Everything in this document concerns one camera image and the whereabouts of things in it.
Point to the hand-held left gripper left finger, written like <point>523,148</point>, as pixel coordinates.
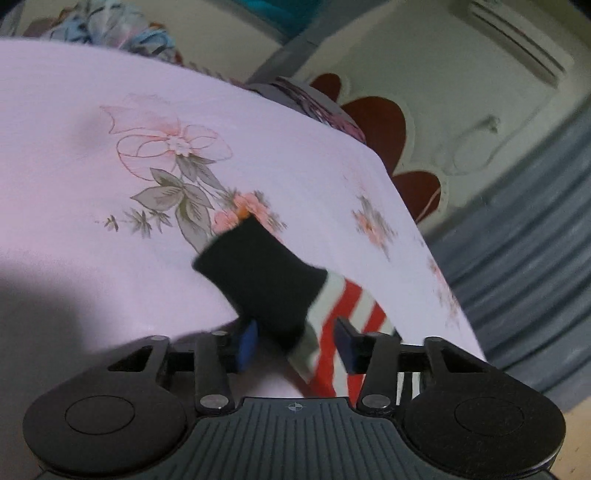
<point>247,344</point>

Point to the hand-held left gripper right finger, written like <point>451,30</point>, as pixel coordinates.
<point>344,344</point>

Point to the striped knit sweater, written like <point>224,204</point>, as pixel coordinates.
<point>258,272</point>

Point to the pile of floral clothes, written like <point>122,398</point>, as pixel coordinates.
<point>101,27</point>

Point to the grey-blue curtain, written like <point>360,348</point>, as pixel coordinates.
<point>517,277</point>
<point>291,57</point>

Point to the cream and red headboard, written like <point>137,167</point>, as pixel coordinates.
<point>383,120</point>

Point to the pink floral bedsheet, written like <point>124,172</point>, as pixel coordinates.
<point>69,184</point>

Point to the purple patterned pillow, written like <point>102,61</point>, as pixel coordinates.
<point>318,104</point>

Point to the teal window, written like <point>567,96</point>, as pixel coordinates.
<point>277,14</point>

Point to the white air conditioner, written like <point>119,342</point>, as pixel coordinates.
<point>517,39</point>

